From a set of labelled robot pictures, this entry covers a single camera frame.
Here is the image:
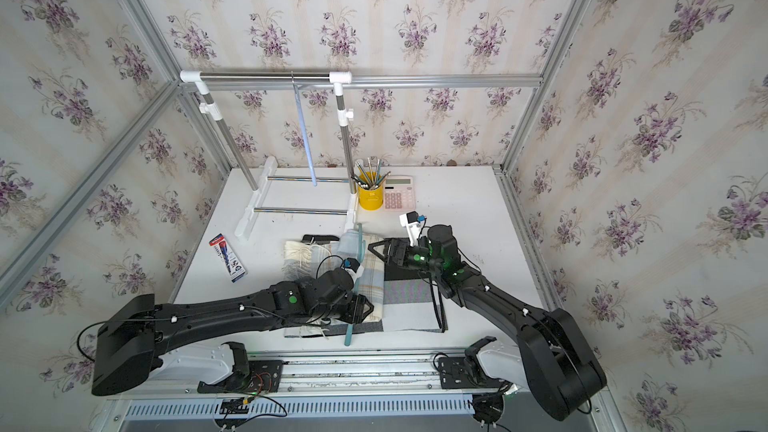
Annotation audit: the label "white steel clothes rack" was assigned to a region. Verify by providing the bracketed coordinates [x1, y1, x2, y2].
[179, 70, 358, 243]

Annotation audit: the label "teal plastic hanger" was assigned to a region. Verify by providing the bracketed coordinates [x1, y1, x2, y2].
[344, 223, 365, 347]

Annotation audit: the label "pink calculator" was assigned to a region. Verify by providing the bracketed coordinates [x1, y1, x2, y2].
[383, 175, 416, 212]

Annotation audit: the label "pens in cup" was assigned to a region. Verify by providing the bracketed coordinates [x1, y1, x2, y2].
[350, 157, 390, 191]

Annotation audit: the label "light blue plastic hanger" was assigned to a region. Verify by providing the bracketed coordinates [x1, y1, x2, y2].
[291, 74, 318, 187]

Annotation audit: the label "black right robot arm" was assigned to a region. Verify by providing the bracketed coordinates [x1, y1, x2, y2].
[367, 224, 607, 421]

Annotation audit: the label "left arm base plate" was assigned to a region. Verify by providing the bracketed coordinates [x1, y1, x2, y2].
[196, 360, 284, 395]

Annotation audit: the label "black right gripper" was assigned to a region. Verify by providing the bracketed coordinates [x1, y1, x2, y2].
[368, 240, 444, 276]

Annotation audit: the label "plaid blue cream scarf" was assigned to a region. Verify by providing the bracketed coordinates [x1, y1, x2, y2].
[282, 230, 384, 339]

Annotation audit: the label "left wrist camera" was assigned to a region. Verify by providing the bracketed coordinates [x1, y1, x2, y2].
[342, 258, 365, 281]

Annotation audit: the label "blue red pencil box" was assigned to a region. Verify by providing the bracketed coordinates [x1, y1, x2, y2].
[209, 233, 247, 283]

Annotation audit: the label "yellow pen cup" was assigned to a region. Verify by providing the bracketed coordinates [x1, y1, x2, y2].
[358, 182, 384, 211]

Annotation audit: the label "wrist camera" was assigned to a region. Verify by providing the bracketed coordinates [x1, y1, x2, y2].
[399, 211, 426, 247]
[342, 258, 365, 281]

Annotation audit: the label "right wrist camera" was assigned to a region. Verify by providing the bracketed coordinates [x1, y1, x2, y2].
[399, 211, 426, 247]

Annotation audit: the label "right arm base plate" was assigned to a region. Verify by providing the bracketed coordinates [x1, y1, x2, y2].
[432, 352, 514, 392]

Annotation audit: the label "black white checkered scarf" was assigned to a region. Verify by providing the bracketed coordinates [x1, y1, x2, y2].
[299, 233, 449, 337]

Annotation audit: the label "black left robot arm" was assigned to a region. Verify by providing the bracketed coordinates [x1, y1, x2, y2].
[91, 268, 374, 397]

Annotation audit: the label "aluminium front rail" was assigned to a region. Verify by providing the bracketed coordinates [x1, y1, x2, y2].
[107, 347, 607, 401]

